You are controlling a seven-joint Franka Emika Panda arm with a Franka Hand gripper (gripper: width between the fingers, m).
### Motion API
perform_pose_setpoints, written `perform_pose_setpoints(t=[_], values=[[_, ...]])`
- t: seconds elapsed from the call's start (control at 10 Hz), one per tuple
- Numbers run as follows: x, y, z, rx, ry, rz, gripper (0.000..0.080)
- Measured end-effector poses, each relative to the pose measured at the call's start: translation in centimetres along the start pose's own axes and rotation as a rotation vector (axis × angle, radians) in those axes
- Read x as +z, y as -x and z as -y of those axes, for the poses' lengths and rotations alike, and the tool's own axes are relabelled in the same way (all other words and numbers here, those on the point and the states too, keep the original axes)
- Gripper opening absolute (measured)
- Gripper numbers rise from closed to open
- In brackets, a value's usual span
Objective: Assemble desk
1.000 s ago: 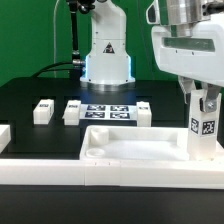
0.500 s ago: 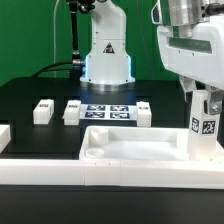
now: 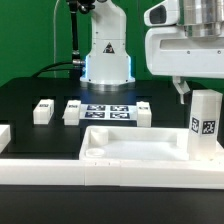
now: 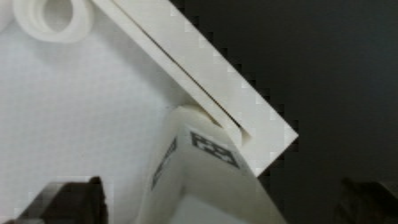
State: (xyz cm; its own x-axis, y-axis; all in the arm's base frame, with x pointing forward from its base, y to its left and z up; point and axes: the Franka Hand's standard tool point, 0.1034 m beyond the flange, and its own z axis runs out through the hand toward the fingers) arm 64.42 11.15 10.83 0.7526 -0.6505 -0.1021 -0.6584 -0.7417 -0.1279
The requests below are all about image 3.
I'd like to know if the white left obstacle block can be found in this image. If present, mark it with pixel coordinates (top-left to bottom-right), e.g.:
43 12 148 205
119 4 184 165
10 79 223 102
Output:
0 125 11 153

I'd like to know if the fiducial marker sheet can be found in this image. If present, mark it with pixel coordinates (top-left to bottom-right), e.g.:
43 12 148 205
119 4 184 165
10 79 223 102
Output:
80 104 137 121

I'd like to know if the white front obstacle bar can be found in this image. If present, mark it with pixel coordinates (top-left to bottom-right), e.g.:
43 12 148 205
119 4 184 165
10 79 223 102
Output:
0 159 224 189

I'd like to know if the white desk tabletop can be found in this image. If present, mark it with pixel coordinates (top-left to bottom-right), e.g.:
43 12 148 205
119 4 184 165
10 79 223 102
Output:
79 126 224 189

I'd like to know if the black cable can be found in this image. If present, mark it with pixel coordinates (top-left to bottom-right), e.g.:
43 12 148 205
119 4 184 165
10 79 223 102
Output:
31 61 83 79

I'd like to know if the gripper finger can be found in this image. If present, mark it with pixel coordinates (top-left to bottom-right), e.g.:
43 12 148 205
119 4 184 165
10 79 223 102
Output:
172 76 190 104

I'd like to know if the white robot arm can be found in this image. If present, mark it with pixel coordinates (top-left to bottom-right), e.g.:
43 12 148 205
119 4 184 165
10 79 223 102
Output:
80 0 224 95

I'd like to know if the white cable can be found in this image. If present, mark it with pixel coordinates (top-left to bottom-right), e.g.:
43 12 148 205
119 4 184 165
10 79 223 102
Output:
53 0 62 79

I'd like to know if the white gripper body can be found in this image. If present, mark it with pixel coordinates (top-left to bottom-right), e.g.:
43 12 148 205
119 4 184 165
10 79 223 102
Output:
144 0 224 78

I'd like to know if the black camera pole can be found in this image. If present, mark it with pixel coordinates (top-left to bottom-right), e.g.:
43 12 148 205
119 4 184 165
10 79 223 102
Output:
66 0 95 80

